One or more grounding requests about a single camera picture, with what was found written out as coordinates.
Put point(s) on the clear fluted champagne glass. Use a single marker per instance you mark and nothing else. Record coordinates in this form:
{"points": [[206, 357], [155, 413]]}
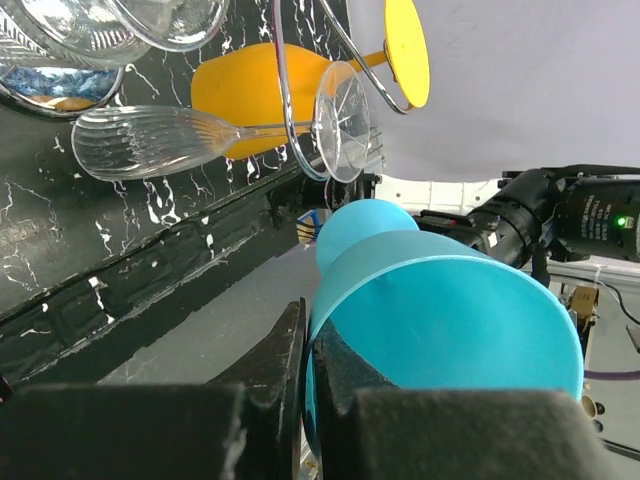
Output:
{"points": [[139, 142]]}

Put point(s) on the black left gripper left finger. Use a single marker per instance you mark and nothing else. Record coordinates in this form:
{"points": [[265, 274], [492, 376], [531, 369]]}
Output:
{"points": [[243, 424]]}

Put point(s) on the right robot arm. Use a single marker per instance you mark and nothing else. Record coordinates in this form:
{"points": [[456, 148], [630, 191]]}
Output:
{"points": [[563, 214]]}

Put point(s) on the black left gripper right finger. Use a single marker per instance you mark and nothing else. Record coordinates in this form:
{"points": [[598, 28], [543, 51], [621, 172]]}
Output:
{"points": [[363, 427]]}

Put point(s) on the chrome wine glass rack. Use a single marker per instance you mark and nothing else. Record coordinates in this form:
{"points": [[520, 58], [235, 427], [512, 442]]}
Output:
{"points": [[76, 104]]}

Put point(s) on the clear ribbed tumbler glass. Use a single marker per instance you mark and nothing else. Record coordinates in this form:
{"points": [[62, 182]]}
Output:
{"points": [[103, 35]]}

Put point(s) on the blue wine glass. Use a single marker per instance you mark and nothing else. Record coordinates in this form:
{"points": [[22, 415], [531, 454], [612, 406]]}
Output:
{"points": [[430, 313]]}

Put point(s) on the yellow wine glass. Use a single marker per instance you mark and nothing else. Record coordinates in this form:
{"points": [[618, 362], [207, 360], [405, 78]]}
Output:
{"points": [[242, 87]]}

